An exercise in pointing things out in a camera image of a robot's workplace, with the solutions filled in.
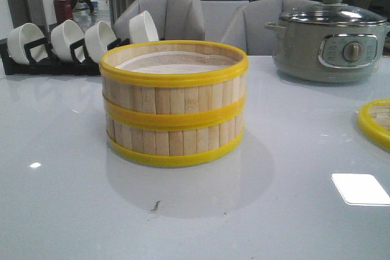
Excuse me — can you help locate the bamboo steamer tier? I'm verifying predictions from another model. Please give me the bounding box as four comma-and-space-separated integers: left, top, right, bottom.
106, 113, 244, 167
100, 40, 249, 114

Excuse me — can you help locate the yellow bamboo steamer lid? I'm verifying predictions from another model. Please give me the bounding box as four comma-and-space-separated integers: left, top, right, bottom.
357, 98, 389, 152

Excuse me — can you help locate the grey chair left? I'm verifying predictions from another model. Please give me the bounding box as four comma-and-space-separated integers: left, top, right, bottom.
113, 0, 205, 41

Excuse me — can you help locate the grey chair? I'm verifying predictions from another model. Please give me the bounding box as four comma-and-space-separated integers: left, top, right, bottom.
113, 0, 205, 41
220, 0, 316, 55

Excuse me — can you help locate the white bowl right end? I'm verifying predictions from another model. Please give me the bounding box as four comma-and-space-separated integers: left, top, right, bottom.
129, 10, 159, 44

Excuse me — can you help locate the grey chair right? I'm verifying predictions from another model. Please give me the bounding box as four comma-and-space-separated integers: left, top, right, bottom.
220, 0, 316, 55

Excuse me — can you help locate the white bowl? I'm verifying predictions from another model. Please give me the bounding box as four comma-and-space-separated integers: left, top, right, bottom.
51, 19, 84, 62
7, 23, 44, 65
85, 21, 117, 63

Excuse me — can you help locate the grey electric cooking pot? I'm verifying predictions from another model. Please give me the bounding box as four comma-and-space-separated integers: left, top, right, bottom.
265, 20, 389, 83

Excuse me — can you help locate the black bowl rack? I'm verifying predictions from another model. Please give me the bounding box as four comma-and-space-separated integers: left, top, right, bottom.
0, 30, 130, 76

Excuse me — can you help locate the red bin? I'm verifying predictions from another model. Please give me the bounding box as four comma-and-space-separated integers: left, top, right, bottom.
54, 0, 73, 24

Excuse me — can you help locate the glass pot lid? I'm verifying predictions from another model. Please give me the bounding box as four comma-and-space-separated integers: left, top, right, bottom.
279, 0, 387, 26

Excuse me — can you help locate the white bowl far left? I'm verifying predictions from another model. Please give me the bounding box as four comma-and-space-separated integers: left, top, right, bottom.
7, 23, 44, 65

